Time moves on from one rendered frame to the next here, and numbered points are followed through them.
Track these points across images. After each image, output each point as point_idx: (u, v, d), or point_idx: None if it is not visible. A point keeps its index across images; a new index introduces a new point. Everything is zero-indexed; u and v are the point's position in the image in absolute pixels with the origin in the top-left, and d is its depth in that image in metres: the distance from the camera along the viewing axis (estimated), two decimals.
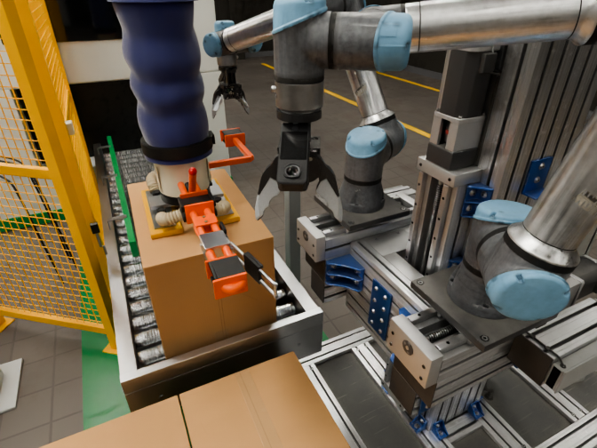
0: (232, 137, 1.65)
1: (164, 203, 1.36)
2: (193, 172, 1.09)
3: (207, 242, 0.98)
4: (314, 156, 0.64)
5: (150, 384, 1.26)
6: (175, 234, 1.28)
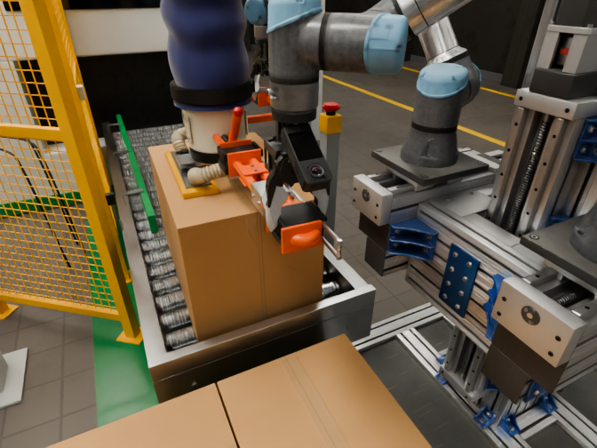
0: (266, 95, 1.46)
1: (195, 161, 1.17)
2: (238, 113, 0.91)
3: (262, 189, 0.80)
4: None
5: (182, 371, 1.07)
6: (210, 194, 1.09)
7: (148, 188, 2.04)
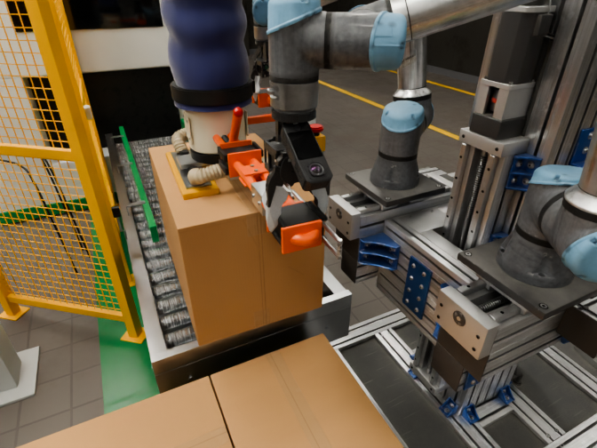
0: (266, 96, 1.46)
1: (195, 161, 1.17)
2: (238, 113, 0.91)
3: (263, 189, 0.80)
4: None
5: (180, 365, 1.23)
6: (210, 195, 1.09)
7: (150, 199, 2.20)
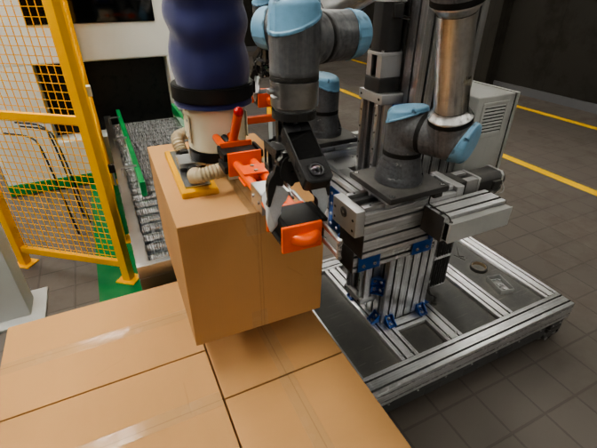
0: (266, 96, 1.46)
1: (195, 160, 1.17)
2: (239, 112, 0.91)
3: (262, 189, 0.79)
4: None
5: (159, 273, 1.62)
6: (210, 194, 1.09)
7: (141, 166, 2.59)
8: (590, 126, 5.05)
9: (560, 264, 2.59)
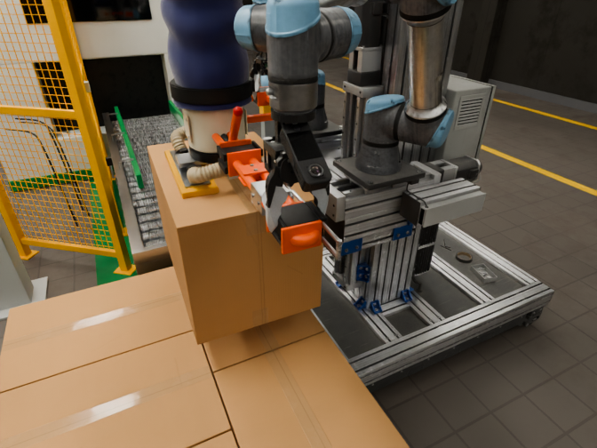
0: (265, 94, 1.46)
1: (195, 160, 1.17)
2: (238, 112, 0.91)
3: (262, 189, 0.80)
4: None
5: (154, 260, 1.70)
6: (210, 193, 1.09)
7: (139, 161, 2.67)
8: (582, 124, 5.13)
9: (545, 255, 2.67)
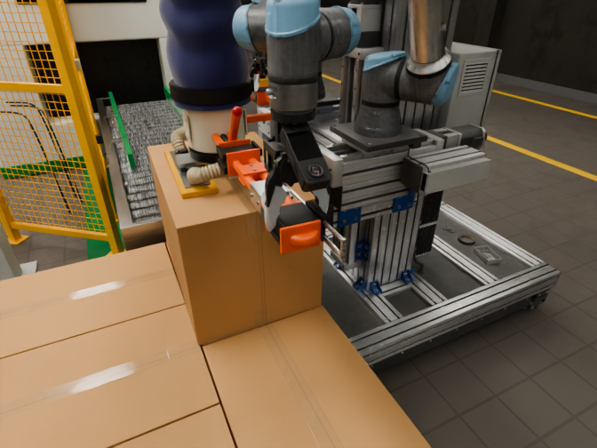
0: (265, 94, 1.46)
1: (195, 160, 1.17)
2: (237, 112, 0.91)
3: (261, 189, 0.79)
4: None
5: (143, 236, 1.62)
6: (210, 194, 1.09)
7: (131, 143, 2.59)
8: (585, 114, 5.05)
9: (550, 241, 2.59)
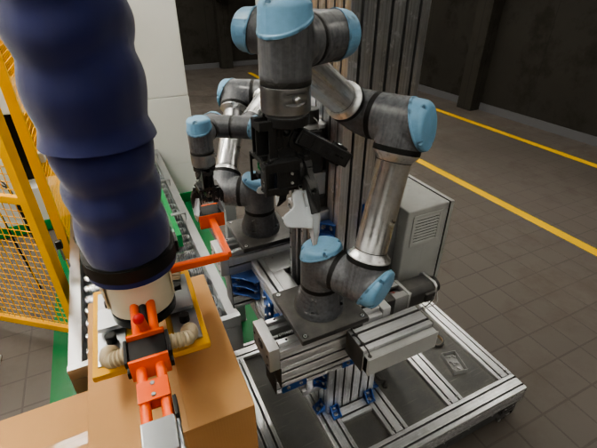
0: (208, 218, 1.36)
1: (116, 322, 1.08)
2: (138, 322, 0.81)
3: (148, 444, 0.70)
4: None
5: None
6: (125, 372, 1.00)
7: None
8: (572, 156, 5.01)
9: (524, 326, 2.55)
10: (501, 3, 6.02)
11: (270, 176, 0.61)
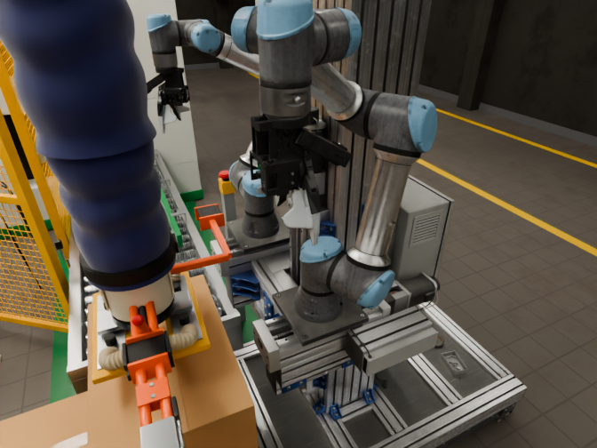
0: (208, 219, 1.36)
1: (115, 324, 1.07)
2: (137, 324, 0.81)
3: (148, 446, 0.70)
4: None
5: None
6: (125, 374, 0.99)
7: None
8: (572, 156, 5.01)
9: (524, 326, 2.55)
10: (501, 3, 6.02)
11: (270, 176, 0.61)
